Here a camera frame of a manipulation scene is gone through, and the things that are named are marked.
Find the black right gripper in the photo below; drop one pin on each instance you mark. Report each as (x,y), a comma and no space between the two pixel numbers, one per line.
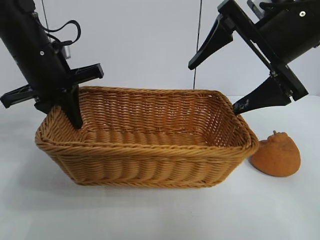
(287,35)

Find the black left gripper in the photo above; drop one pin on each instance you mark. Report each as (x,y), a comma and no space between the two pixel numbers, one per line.
(42,65)

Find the woven tan wicker basket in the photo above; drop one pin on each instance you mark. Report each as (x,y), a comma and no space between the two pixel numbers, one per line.
(150,155)

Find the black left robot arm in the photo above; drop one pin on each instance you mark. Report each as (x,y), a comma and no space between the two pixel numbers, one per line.
(12,12)

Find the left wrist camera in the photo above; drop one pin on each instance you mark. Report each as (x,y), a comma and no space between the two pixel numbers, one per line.
(65,50)

